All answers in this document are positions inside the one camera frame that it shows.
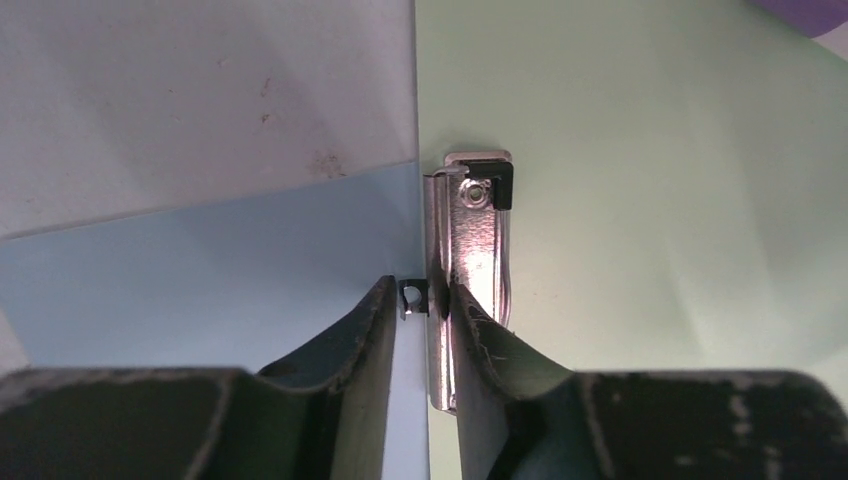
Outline green clipboard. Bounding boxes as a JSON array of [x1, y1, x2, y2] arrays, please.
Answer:
[[414, 0, 848, 480]]

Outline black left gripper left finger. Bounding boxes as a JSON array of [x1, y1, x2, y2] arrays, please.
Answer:
[[1, 276, 397, 479]]

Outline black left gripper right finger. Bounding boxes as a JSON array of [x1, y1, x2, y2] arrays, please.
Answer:
[[450, 284, 847, 479]]

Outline blue clipboard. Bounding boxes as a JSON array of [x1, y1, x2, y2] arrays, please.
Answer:
[[1, 163, 429, 479]]

